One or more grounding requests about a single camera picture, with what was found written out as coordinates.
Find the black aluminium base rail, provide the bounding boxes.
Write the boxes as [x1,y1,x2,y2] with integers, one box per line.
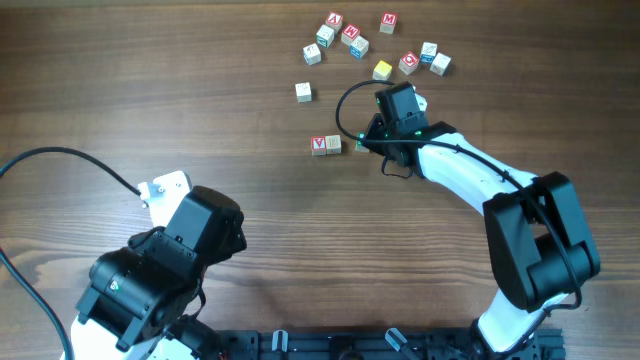
[199,327,566,360]

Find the red A letter block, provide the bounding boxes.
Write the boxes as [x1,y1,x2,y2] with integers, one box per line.
[325,12,344,33]

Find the right black camera cable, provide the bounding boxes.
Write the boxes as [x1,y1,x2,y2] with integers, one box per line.
[334,79,584,354]

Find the lone plain wooden block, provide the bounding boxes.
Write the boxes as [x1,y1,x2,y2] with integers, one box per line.
[295,82,312,103]

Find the red V letter block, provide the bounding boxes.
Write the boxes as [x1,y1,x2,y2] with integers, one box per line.
[311,136,327,156]

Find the left black camera cable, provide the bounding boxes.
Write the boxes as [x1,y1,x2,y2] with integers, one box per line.
[0,146,144,360]

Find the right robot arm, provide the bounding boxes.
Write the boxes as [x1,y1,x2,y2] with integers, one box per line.
[361,82,601,358]

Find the red Q letter block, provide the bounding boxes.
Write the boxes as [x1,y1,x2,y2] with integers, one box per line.
[398,51,420,75]

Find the blue edged picture block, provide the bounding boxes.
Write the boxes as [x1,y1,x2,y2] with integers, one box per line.
[349,36,369,59]

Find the blue sided picture block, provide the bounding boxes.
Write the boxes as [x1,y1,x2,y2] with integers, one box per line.
[420,42,438,64]

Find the red M letter block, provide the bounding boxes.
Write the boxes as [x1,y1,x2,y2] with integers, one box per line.
[379,12,398,34]

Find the rightmost plain wooden block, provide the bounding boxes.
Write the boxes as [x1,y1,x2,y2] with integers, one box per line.
[430,53,451,76]

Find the yellow K letter block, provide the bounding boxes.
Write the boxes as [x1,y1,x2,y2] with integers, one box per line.
[325,135,342,155]

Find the red W letter block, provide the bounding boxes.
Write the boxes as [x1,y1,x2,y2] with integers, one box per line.
[341,24,361,46]

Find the yellow W letter block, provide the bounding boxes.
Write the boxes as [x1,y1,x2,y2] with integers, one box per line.
[372,60,393,81]

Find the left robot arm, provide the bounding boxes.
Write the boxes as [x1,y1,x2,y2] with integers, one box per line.
[65,186,247,359]

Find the teal edged picture block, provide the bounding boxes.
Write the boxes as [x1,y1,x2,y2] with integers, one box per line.
[316,24,335,48]

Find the plain block beside V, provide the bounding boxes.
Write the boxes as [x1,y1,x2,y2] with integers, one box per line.
[302,43,322,66]

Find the black camera cable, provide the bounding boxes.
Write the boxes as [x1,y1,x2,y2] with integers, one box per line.
[334,79,584,354]
[0,146,144,360]

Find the green E letter block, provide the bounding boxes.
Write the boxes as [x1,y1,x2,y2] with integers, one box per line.
[355,132,370,153]

